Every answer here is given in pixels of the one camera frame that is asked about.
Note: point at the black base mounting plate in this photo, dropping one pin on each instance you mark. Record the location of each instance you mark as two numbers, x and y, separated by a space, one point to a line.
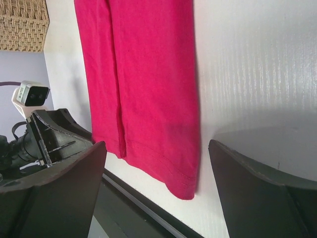
123 212

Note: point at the magenta t shirt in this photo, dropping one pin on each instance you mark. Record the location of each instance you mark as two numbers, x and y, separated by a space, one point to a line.
139 58

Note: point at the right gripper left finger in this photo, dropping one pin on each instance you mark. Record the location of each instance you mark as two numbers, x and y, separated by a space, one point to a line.
57 202

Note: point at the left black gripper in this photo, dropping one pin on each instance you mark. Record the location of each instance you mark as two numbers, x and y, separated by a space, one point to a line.
57 137

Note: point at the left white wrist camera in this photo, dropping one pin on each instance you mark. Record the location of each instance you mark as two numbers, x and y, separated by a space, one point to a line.
30 96

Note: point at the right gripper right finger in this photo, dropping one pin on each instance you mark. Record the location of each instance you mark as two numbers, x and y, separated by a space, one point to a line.
259 201

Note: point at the wicker laundry basket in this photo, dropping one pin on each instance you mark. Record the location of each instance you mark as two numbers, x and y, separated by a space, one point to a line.
23 25

